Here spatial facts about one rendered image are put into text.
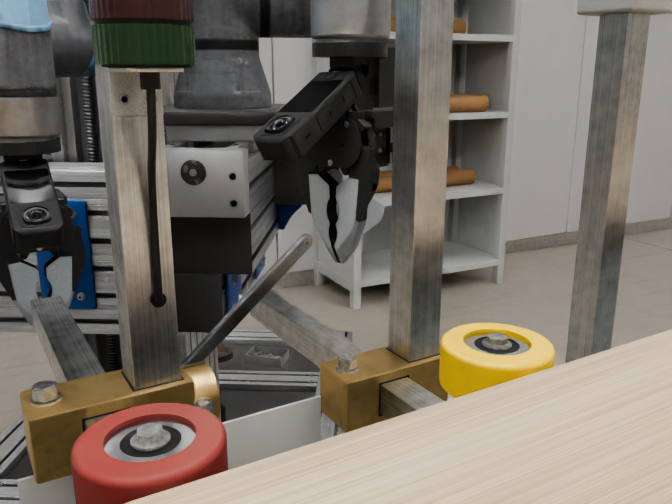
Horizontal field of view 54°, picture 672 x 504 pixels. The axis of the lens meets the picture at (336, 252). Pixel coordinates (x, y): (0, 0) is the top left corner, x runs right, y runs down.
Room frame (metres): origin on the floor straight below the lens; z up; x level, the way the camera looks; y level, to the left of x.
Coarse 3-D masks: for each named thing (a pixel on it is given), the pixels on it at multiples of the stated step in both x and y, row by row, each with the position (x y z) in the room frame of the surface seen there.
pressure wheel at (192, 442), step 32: (128, 416) 0.34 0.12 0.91; (160, 416) 0.34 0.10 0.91; (192, 416) 0.34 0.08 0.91; (96, 448) 0.30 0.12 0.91; (128, 448) 0.31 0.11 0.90; (160, 448) 0.31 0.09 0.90; (192, 448) 0.30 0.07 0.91; (224, 448) 0.31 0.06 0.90; (96, 480) 0.28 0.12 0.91; (128, 480) 0.28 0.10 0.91; (160, 480) 0.28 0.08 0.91; (192, 480) 0.29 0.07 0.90
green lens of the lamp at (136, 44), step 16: (96, 32) 0.40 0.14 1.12; (112, 32) 0.39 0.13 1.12; (128, 32) 0.39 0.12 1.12; (144, 32) 0.39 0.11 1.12; (160, 32) 0.40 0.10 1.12; (176, 32) 0.40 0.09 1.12; (192, 32) 0.42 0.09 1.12; (96, 48) 0.40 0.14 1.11; (112, 48) 0.39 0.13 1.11; (128, 48) 0.39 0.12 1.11; (144, 48) 0.39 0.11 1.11; (160, 48) 0.40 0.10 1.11; (176, 48) 0.40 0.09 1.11; (192, 48) 0.42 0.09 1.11; (96, 64) 0.41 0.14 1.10; (192, 64) 0.42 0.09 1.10
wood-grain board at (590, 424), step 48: (528, 384) 0.39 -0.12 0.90; (576, 384) 0.39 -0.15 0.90; (624, 384) 0.39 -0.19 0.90; (384, 432) 0.33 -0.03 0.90; (432, 432) 0.33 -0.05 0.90; (480, 432) 0.33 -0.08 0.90; (528, 432) 0.33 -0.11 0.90; (576, 432) 0.33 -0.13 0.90; (624, 432) 0.33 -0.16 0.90; (240, 480) 0.28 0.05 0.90; (288, 480) 0.28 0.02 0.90; (336, 480) 0.28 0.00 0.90; (384, 480) 0.28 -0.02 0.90; (432, 480) 0.28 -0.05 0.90; (480, 480) 0.28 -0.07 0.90; (528, 480) 0.28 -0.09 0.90; (576, 480) 0.28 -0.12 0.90; (624, 480) 0.28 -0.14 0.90
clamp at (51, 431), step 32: (64, 384) 0.45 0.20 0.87; (96, 384) 0.45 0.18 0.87; (128, 384) 0.45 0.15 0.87; (160, 384) 0.45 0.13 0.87; (192, 384) 0.45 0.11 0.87; (32, 416) 0.40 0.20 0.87; (64, 416) 0.41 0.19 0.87; (96, 416) 0.42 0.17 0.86; (32, 448) 0.40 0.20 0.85; (64, 448) 0.40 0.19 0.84
